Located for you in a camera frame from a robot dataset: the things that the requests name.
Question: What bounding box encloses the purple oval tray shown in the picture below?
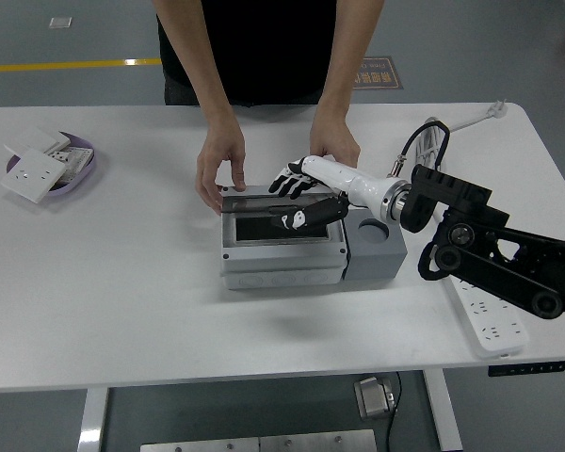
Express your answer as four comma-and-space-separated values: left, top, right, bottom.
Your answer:
6, 131, 99, 204

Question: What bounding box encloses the person's left hand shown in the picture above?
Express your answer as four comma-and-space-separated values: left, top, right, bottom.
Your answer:
309, 117, 362, 170

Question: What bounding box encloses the grey metal foot pedal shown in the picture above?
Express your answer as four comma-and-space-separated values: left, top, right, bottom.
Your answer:
353, 376, 399, 420

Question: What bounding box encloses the white table leg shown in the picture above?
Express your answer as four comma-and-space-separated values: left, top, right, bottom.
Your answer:
422, 369, 463, 452
77, 388, 110, 452

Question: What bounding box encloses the black pedal cable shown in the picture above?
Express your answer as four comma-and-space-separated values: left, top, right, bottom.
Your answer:
385, 371, 404, 452

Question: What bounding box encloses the grey electrical box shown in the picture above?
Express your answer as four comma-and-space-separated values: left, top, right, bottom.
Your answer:
218, 185, 350, 291

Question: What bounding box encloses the grey cube block with hole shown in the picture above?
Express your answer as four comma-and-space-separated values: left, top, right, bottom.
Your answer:
343, 206, 409, 283

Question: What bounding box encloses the person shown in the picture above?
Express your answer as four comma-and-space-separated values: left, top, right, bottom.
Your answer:
155, 0, 340, 107

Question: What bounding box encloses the white wall socket panel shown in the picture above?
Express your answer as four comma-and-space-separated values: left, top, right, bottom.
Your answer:
0, 148, 70, 206

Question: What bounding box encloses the black table control panel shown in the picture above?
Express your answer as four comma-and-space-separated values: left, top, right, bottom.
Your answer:
488, 361, 565, 378

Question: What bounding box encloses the yellow floor tape line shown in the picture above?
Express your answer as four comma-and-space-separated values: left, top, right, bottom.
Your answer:
0, 57, 163, 74

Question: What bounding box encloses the white blank switch panel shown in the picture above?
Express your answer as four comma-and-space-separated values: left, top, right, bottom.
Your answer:
4, 125, 72, 156

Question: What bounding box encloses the white multi-hole socket panel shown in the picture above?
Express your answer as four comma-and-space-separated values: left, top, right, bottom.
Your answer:
46, 146, 95, 185

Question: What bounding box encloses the person's right hand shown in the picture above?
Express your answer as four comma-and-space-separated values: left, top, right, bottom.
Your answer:
196, 117, 248, 217

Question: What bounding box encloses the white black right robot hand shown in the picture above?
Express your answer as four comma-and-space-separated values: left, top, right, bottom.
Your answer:
267, 154, 393, 232

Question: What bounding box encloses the grey metal base plate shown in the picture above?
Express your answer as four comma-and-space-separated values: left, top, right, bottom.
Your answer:
139, 428, 378, 452

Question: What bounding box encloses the white power strip with cord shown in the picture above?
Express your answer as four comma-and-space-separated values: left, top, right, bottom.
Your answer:
412, 98, 530, 361

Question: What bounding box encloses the brown floor sign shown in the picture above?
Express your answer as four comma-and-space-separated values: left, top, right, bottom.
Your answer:
352, 56, 405, 90

